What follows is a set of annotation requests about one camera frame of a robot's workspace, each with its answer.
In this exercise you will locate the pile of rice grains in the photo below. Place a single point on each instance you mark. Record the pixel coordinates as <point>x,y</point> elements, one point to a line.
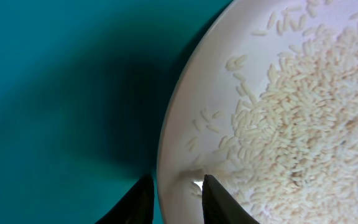
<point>288,150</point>

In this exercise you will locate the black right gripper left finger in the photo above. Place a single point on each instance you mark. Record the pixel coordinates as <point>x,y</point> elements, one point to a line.
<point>135,207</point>

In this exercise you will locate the teal plastic tray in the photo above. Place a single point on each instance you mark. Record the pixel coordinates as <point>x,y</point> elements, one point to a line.
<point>84,86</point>

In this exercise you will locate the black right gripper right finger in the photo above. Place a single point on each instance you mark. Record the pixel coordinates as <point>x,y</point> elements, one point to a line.
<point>219,207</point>

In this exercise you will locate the large white plate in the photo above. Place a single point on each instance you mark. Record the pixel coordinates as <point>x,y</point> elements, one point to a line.
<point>205,84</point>

